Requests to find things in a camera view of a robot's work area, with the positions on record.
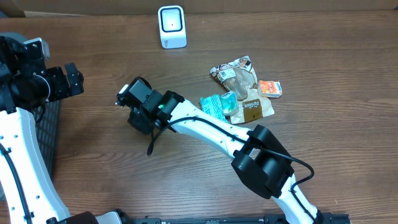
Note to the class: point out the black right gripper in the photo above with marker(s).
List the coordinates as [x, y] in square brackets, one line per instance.
[142, 121]

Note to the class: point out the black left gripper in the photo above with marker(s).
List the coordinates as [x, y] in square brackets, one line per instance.
[76, 78]

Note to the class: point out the teal snack packet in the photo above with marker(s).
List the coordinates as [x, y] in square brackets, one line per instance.
[211, 105]

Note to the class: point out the teal white small packet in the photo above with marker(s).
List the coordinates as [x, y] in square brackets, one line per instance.
[229, 103]

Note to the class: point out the beige brown snack bag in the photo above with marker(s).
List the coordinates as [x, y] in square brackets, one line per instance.
[240, 77]

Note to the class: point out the orange white small box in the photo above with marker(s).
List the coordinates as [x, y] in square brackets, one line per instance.
[270, 89]

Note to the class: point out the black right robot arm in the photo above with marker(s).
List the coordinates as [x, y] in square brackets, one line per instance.
[260, 161]

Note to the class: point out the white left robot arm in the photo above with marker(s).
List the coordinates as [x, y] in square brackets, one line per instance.
[59, 214]

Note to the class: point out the white barcode scanner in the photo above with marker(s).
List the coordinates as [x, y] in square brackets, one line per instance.
[172, 27]

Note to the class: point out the grey plastic mesh basket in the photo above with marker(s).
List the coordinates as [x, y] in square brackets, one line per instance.
[43, 133]

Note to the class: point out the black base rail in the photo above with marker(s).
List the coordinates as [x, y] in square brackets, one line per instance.
[266, 219]

